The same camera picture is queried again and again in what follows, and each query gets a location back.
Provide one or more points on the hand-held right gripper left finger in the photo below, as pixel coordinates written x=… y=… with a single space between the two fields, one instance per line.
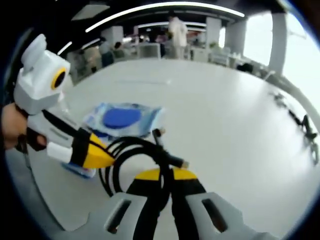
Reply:
x=147 y=200

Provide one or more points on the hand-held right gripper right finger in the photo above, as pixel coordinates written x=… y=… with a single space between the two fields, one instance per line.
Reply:
x=190 y=200

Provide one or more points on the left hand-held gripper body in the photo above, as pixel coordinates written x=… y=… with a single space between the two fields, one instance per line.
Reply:
x=37 y=82

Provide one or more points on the blue white tissue packet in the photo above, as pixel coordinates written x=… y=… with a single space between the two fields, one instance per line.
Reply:
x=77 y=170

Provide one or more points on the wet wipes packet blue lid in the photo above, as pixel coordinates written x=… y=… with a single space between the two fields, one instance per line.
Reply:
x=122 y=117

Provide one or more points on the person's left hand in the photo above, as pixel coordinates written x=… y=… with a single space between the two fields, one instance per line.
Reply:
x=12 y=127

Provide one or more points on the white office chair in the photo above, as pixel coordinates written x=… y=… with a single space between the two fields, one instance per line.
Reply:
x=150 y=51

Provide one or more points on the dark bag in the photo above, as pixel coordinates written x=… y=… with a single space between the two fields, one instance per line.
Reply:
x=247 y=67

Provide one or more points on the long ceiling light strip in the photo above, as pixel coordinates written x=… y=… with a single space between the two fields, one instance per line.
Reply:
x=162 y=10

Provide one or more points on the narrow bright window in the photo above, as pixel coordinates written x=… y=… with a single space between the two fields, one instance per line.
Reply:
x=257 y=40

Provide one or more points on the large bright window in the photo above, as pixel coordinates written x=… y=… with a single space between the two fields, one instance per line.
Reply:
x=305 y=45

